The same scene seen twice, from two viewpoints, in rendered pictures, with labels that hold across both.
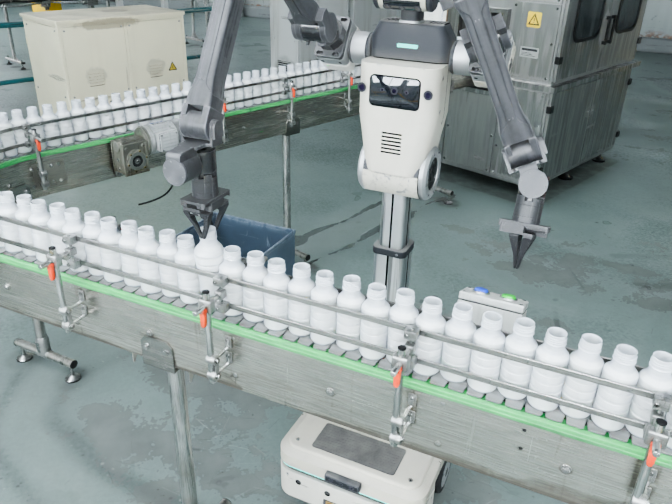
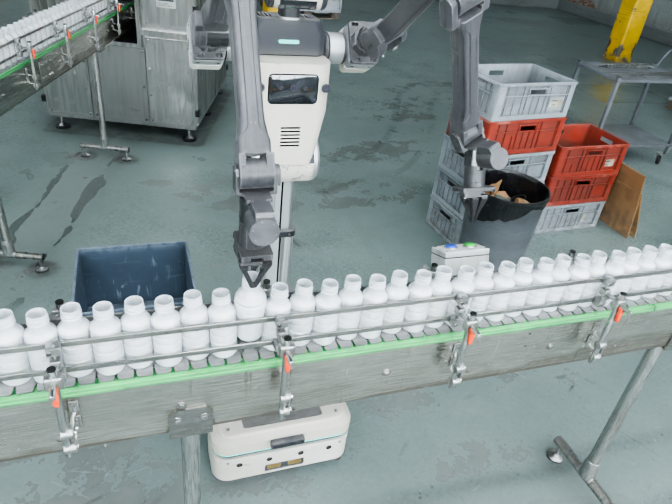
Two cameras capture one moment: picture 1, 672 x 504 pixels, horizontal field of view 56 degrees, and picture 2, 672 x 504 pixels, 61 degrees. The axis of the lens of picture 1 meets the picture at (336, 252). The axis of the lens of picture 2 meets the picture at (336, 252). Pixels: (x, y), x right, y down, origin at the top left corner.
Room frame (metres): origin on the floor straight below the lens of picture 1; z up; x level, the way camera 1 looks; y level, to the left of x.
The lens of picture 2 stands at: (0.51, 0.88, 1.90)
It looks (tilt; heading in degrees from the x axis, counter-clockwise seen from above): 32 degrees down; 313
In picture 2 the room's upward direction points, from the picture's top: 7 degrees clockwise
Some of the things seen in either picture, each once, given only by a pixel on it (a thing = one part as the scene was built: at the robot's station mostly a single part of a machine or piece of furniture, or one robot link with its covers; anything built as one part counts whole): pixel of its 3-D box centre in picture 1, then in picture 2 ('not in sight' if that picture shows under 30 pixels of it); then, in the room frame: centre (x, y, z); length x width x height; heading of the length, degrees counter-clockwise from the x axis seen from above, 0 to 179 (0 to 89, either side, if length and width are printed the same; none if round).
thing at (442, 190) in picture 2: not in sight; (486, 188); (2.24, -2.35, 0.33); 0.61 x 0.41 x 0.22; 72
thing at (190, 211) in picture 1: (205, 217); (252, 265); (1.29, 0.29, 1.23); 0.07 x 0.07 x 0.09; 65
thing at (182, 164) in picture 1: (191, 150); (260, 202); (1.26, 0.30, 1.40); 0.12 x 0.09 x 0.12; 156
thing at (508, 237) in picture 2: not in sight; (495, 233); (1.85, -1.88, 0.32); 0.45 x 0.45 x 0.64
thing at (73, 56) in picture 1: (114, 86); not in sight; (5.39, 1.91, 0.59); 1.10 x 0.62 x 1.18; 137
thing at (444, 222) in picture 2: not in sight; (478, 217); (2.23, -2.35, 0.11); 0.61 x 0.41 x 0.22; 71
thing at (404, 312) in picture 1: (402, 326); (437, 296); (1.11, -0.14, 1.08); 0.06 x 0.06 x 0.17
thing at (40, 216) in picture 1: (43, 230); not in sight; (1.52, 0.78, 1.08); 0.06 x 0.06 x 0.17
